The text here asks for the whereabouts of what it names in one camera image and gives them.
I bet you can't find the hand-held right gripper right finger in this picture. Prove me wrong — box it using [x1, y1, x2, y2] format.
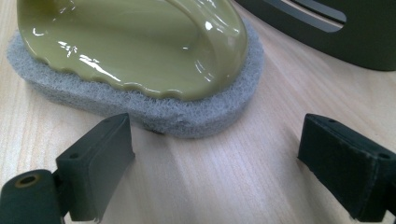
[297, 113, 396, 223]

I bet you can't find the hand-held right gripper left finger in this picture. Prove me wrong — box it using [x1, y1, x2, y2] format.
[55, 112, 136, 224]

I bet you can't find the olive handled grey scrubbing pad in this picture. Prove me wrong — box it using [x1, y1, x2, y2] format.
[7, 0, 265, 140]

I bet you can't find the dark container with slotted lid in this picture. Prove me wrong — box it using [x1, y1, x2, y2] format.
[233, 0, 396, 72]

